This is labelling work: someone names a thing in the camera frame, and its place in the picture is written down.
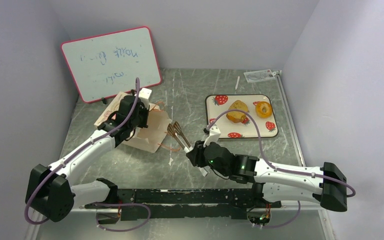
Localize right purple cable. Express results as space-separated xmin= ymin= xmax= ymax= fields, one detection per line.
xmin=205 ymin=109 xmax=357 ymax=230

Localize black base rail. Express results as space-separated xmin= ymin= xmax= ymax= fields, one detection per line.
xmin=84 ymin=188 xmax=282 ymax=222

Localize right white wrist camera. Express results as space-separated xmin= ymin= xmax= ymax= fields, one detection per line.
xmin=203 ymin=124 xmax=221 ymax=147

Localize red framed whiteboard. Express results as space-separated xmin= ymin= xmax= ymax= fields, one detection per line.
xmin=60 ymin=26 xmax=163 ymax=103

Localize yellow fake doughnut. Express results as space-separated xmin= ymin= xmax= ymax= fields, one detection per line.
xmin=255 ymin=101 xmax=273 ymax=119

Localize small white stick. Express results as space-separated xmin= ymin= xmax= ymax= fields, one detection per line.
xmin=234 ymin=76 xmax=241 ymax=91

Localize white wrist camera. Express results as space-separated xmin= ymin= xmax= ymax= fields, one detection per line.
xmin=136 ymin=87 xmax=152 ymax=107
xmin=203 ymin=124 xmax=221 ymax=147

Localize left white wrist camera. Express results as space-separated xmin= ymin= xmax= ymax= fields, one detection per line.
xmin=136 ymin=87 xmax=152 ymax=107

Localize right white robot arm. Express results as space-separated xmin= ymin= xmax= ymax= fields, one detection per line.
xmin=184 ymin=141 xmax=348 ymax=212

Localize white card on table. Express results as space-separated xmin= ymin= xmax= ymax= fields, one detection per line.
xmin=244 ymin=69 xmax=277 ymax=83

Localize yellow fake bread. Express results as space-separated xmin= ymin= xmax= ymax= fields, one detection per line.
xmin=226 ymin=100 xmax=249 ymax=124

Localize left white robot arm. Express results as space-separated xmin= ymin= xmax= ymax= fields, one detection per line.
xmin=24 ymin=93 xmax=149 ymax=225

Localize metal serving tongs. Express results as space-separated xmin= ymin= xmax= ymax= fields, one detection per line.
xmin=166 ymin=121 xmax=209 ymax=177

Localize purple cable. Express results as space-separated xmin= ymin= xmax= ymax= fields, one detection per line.
xmin=24 ymin=77 xmax=152 ymax=233
xmin=205 ymin=109 xmax=357 ymax=230

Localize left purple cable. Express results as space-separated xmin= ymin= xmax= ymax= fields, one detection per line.
xmin=24 ymin=77 xmax=152 ymax=233

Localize strawberry print tray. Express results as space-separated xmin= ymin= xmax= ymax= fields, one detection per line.
xmin=205 ymin=94 xmax=278 ymax=139

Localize paper bag with orange handles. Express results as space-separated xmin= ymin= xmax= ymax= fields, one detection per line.
xmin=94 ymin=91 xmax=181 ymax=154

